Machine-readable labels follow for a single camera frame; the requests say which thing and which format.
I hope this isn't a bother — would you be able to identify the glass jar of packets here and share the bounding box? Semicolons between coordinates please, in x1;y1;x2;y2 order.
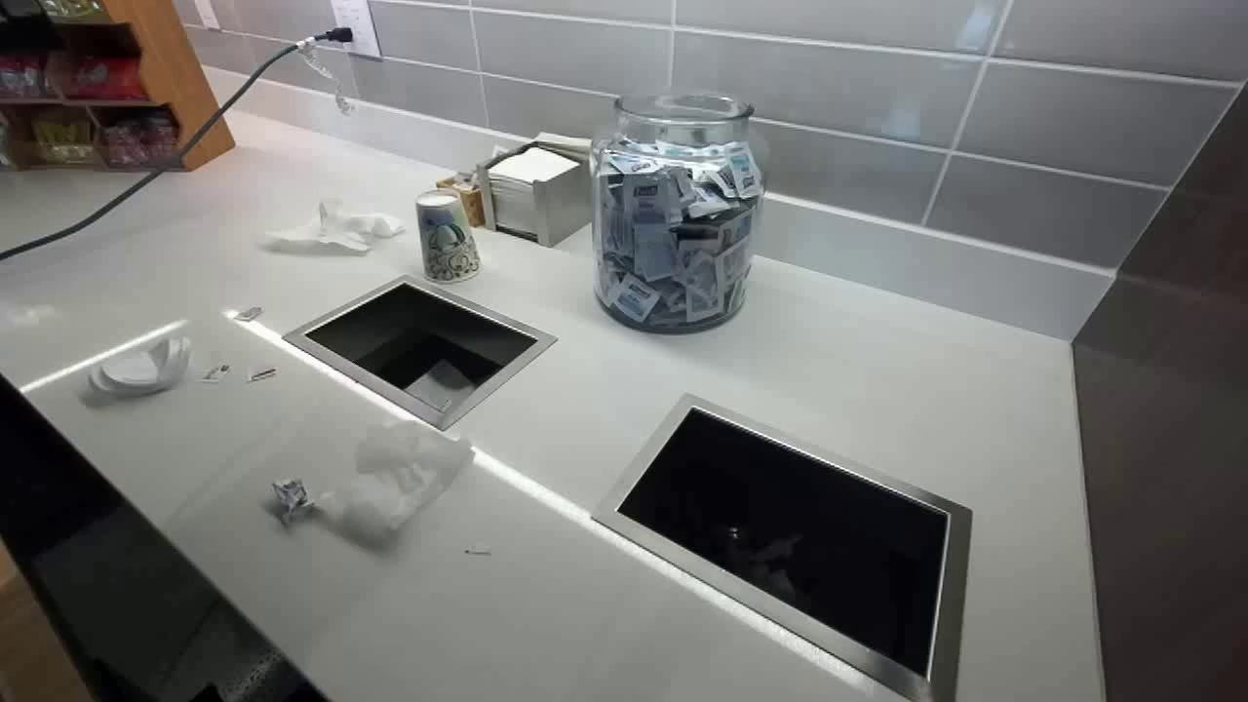
590;88;767;335

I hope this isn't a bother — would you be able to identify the wooden snack shelf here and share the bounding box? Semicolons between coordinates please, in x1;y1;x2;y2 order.
0;0;236;175

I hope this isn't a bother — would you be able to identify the white plastic cup lid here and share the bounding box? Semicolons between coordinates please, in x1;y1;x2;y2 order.
83;327;198;406

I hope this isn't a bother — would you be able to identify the steel-framed trash opening with napkin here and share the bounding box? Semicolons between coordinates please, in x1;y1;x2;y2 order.
279;274;561;434

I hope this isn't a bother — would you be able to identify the large crumpled white napkin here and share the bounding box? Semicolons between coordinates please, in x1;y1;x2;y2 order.
260;193;408;256

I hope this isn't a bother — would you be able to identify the crumpled foil wrapper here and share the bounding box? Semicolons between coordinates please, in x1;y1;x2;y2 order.
263;471;314;531

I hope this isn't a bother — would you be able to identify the patterned white paper cup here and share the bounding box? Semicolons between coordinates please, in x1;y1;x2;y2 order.
413;191;482;285

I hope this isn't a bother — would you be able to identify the wooden box of packets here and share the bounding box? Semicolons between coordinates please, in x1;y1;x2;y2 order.
431;168;491;233

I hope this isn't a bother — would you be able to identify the white wall outlet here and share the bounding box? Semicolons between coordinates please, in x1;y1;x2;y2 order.
326;0;386;62

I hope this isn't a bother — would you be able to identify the small crumpled white napkin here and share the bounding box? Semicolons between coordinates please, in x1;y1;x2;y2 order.
308;417;478;551

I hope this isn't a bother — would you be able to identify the steel-framed empty trash opening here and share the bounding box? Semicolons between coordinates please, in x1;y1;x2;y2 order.
590;395;975;702

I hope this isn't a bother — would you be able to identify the metal napkin dispenser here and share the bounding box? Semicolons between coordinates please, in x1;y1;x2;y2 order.
478;131;595;248

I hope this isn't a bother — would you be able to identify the black power cable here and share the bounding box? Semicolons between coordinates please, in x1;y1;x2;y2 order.
0;24;360;266

